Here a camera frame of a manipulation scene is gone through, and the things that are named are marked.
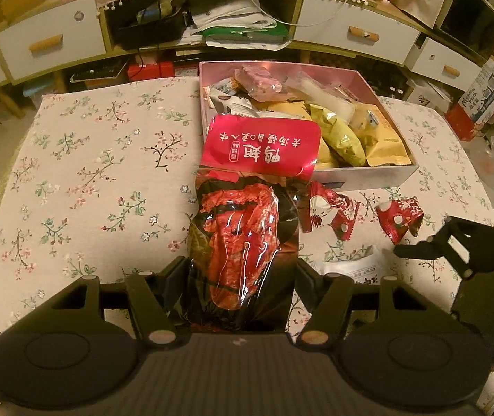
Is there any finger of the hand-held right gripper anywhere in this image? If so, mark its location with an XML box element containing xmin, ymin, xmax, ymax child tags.
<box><xmin>393</xmin><ymin>217</ymin><xmax>476</xmax><ymax>280</ymax></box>

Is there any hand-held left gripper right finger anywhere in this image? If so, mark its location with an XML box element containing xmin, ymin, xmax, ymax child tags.
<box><xmin>292</xmin><ymin>260</ymin><xmax>451</xmax><ymax>347</ymax></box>

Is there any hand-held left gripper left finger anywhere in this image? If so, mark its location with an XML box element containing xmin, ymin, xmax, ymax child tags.
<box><xmin>26</xmin><ymin>257</ymin><xmax>189</xmax><ymax>347</ymax></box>

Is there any large red meat snack packet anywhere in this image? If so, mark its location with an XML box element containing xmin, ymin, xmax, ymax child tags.
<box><xmin>185</xmin><ymin>113</ymin><xmax>322</xmax><ymax>335</ymax></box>

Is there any pink cardboard box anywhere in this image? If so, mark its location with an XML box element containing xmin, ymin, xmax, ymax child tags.
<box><xmin>198</xmin><ymin>61</ymin><xmax>419</xmax><ymax>192</ymax></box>

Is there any yellow waffle snack packet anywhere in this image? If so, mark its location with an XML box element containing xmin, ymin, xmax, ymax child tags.
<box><xmin>365</xmin><ymin>108</ymin><xmax>415</xmax><ymax>168</ymax></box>
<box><xmin>258</xmin><ymin>101</ymin><xmax>313</xmax><ymax>121</ymax></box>

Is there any olive green snack packet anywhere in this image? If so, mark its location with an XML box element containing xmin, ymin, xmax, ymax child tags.
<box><xmin>309</xmin><ymin>104</ymin><xmax>367</xmax><ymax>168</ymax></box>

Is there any clear white snack packet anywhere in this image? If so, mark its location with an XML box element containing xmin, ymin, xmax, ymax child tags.
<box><xmin>289</xmin><ymin>73</ymin><xmax>357</xmax><ymax>127</ymax></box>

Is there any small white brown snack packet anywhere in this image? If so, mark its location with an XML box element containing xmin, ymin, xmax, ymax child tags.
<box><xmin>208</xmin><ymin>83</ymin><xmax>257</xmax><ymax>116</ymax></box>

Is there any pink snack packet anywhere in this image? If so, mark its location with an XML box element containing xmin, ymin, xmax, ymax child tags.
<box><xmin>235</xmin><ymin>65</ymin><xmax>289</xmax><ymax>101</ymax></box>

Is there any small red patterned snack packet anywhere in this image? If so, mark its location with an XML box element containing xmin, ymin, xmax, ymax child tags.
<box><xmin>304</xmin><ymin>180</ymin><xmax>363</xmax><ymax>241</ymax></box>
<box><xmin>375</xmin><ymin>197</ymin><xmax>425</xmax><ymax>244</ymax></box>

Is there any flat white snack packet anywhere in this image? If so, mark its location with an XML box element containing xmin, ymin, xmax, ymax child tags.
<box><xmin>322</xmin><ymin>245</ymin><xmax>383</xmax><ymax>287</ymax></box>

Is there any floral tablecloth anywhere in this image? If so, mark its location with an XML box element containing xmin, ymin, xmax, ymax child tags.
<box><xmin>0</xmin><ymin>77</ymin><xmax>494</xmax><ymax>335</ymax></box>

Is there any small red carton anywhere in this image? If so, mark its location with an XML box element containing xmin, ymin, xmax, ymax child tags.
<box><xmin>445</xmin><ymin>107</ymin><xmax>482</xmax><ymax>142</ymax></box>

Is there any white printed box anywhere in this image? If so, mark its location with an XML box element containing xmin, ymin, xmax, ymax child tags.
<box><xmin>408</xmin><ymin>79</ymin><xmax>450</xmax><ymax>112</ymax></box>

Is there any white blue printed carton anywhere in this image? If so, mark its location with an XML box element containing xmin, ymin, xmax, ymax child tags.
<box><xmin>456</xmin><ymin>58</ymin><xmax>494</xmax><ymax>129</ymax></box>

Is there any red box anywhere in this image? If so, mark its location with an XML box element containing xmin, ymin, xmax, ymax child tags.
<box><xmin>127</xmin><ymin>61</ymin><xmax>175</xmax><ymax>83</ymax></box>
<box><xmin>173</xmin><ymin>57</ymin><xmax>201</xmax><ymax>79</ymax></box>

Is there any black flat device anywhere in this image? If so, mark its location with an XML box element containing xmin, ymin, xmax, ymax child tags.
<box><xmin>69</xmin><ymin>57</ymin><xmax>129</xmax><ymax>84</ymax></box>

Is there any black appliance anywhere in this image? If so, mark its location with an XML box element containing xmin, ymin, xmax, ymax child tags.
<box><xmin>439</xmin><ymin>0</ymin><xmax>494</xmax><ymax>60</ymax></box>

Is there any wooden cabinet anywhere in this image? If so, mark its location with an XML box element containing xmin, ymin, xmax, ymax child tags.
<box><xmin>0</xmin><ymin>0</ymin><xmax>494</xmax><ymax>110</ymax></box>

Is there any black bag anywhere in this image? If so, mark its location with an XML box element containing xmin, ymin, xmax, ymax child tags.
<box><xmin>114</xmin><ymin>0</ymin><xmax>192</xmax><ymax>51</ymax></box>

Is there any green folder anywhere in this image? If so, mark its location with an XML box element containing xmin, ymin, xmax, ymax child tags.
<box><xmin>206</xmin><ymin>24</ymin><xmax>289</xmax><ymax>45</ymax></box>

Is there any stack of white papers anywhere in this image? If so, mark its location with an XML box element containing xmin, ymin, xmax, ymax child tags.
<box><xmin>185</xmin><ymin>0</ymin><xmax>294</xmax><ymax>47</ymax></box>

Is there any white drawer with wooden handle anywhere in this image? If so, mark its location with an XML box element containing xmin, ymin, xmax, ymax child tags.
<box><xmin>294</xmin><ymin>0</ymin><xmax>426</xmax><ymax>55</ymax></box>
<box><xmin>0</xmin><ymin>0</ymin><xmax>107</xmax><ymax>81</ymax></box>
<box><xmin>408</xmin><ymin>37</ymin><xmax>484</xmax><ymax>80</ymax></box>

